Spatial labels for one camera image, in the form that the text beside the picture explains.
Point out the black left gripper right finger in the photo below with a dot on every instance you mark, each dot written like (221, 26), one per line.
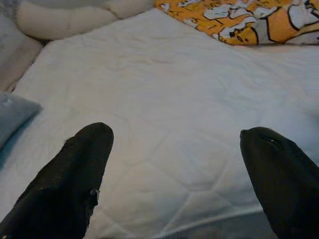
(286, 186)

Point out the white quilted mattress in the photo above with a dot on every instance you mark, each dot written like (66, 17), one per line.
(162, 87)

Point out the light blue fleece towel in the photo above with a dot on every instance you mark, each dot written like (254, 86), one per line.
(15, 114)

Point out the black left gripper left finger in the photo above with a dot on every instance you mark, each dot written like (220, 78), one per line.
(62, 186)

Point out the orange cartoon print blanket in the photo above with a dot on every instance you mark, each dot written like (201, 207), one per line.
(274, 25)

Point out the cream braided bumper pillow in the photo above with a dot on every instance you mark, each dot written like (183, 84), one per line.
(62, 22)

